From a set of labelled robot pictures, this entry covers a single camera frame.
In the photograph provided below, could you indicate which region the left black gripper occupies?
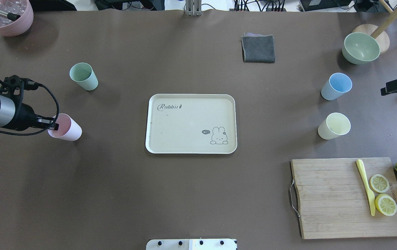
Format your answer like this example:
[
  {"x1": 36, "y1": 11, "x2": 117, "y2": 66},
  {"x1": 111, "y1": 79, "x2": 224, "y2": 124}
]
[{"x1": 11, "y1": 103, "x2": 59, "y2": 131}]

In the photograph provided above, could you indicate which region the pink cup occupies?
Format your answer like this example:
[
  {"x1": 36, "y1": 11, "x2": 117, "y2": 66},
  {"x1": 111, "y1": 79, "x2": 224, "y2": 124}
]
[{"x1": 47, "y1": 113, "x2": 82, "y2": 141}]

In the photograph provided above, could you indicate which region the blue cup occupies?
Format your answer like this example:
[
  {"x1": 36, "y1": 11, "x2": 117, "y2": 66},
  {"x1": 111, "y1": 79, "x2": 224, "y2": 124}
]
[{"x1": 321, "y1": 73, "x2": 353, "y2": 101}]

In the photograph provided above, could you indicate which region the cream rabbit tray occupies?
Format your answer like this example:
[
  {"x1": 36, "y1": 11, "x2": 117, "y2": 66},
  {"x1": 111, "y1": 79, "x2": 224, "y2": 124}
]
[{"x1": 145, "y1": 94, "x2": 238, "y2": 155}]

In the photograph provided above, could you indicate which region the green cup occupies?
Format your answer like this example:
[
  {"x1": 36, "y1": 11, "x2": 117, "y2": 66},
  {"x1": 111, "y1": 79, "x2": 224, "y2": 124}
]
[{"x1": 69, "y1": 62, "x2": 98, "y2": 91}]

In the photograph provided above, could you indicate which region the pink bowl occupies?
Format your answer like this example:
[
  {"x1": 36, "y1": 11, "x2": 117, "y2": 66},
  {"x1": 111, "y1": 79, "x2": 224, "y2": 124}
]
[{"x1": 0, "y1": 0, "x2": 34, "y2": 36}]

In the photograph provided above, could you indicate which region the grey folded cloth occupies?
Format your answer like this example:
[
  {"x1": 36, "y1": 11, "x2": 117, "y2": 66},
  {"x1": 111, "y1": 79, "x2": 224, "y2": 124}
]
[{"x1": 241, "y1": 33, "x2": 275, "y2": 63}]

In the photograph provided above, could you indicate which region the cream yellow cup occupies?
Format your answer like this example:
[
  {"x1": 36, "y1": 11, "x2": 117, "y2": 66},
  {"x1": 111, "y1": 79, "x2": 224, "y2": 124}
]
[{"x1": 317, "y1": 112, "x2": 351, "y2": 140}]

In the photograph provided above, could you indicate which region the wooden cutting board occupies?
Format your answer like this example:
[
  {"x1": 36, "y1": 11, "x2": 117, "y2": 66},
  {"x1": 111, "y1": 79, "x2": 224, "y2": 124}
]
[{"x1": 291, "y1": 158, "x2": 397, "y2": 240}]

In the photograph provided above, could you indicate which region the green bowl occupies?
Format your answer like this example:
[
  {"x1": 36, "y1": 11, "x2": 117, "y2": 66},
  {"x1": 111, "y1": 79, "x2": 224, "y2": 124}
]
[{"x1": 342, "y1": 33, "x2": 381, "y2": 65}]

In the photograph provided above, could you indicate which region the yellow plastic knife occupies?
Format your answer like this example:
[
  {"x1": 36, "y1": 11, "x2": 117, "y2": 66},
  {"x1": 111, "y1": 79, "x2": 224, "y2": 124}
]
[{"x1": 356, "y1": 159, "x2": 376, "y2": 216}]

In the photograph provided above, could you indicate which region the lemon half slice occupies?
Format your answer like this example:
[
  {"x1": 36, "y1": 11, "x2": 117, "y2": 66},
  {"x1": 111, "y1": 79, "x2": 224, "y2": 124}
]
[
  {"x1": 374, "y1": 193, "x2": 397, "y2": 216},
  {"x1": 370, "y1": 174, "x2": 390, "y2": 193}
]

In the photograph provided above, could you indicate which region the wooden cup stand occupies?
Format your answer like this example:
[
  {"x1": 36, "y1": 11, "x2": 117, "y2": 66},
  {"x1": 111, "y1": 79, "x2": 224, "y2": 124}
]
[{"x1": 353, "y1": 0, "x2": 397, "y2": 55}]

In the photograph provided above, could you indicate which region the left gripper camera mount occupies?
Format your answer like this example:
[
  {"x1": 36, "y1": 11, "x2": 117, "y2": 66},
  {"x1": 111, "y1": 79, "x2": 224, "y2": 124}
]
[{"x1": 0, "y1": 75, "x2": 39, "y2": 106}]

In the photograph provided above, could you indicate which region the aluminium frame post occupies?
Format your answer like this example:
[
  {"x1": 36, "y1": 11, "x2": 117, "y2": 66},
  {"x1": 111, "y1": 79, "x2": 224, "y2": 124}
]
[{"x1": 185, "y1": 0, "x2": 202, "y2": 16}]

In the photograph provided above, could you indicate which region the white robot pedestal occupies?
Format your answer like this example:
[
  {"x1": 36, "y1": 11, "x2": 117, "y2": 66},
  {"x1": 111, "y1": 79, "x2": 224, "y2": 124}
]
[{"x1": 146, "y1": 238, "x2": 238, "y2": 250}]

